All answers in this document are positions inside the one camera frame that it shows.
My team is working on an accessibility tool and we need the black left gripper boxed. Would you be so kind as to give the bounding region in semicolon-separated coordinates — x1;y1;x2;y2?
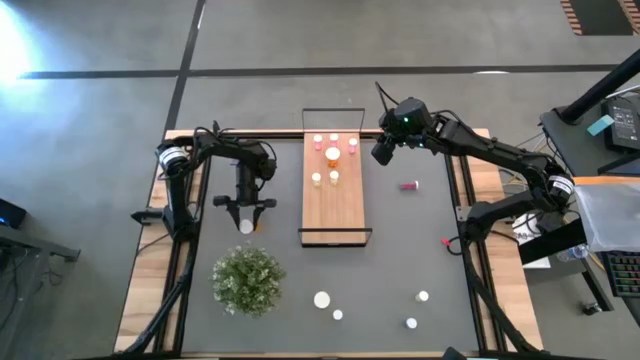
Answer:
213;192;278;233

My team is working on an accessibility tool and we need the potted green plant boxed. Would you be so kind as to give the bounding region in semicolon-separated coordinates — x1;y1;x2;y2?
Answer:
209;242;288;319

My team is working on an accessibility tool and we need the black side desk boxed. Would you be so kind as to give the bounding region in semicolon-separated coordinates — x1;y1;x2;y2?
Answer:
517;107;640;314

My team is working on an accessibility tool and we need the white paper sheet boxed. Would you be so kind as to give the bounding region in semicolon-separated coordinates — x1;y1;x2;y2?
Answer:
512;212;553;270

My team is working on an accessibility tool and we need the light blue block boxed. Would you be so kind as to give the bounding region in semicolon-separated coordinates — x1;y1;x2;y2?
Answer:
585;113;616;138

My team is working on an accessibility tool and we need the grey metal cart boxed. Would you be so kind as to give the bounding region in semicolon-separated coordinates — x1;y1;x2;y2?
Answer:
0;219;82;321

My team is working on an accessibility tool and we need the black stand pole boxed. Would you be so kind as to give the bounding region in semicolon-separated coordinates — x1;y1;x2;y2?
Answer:
558;47;640;125

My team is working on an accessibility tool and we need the clear plastic water bottle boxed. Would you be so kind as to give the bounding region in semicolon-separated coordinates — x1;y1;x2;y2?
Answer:
555;243;590;264

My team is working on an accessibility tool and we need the clear plastic bag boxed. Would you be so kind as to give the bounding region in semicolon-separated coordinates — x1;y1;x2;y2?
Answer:
571;175;640;254

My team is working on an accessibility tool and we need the black electronic box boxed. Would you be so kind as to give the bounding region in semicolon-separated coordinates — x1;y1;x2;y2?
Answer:
601;94;640;154

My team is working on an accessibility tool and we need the black computer tower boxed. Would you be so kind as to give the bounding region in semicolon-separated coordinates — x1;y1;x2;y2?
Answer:
0;198;28;230

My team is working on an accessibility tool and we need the black striped floor mat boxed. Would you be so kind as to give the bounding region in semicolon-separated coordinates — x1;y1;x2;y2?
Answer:
559;0;640;36

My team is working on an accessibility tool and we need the black computer keyboard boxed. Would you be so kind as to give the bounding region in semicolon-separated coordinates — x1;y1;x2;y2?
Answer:
601;249;640;299

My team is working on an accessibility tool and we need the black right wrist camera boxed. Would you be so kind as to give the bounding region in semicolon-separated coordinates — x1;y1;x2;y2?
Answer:
370;141;396;168

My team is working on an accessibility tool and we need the black aluminium table frame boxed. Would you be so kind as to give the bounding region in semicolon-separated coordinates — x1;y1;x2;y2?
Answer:
112;119;546;360

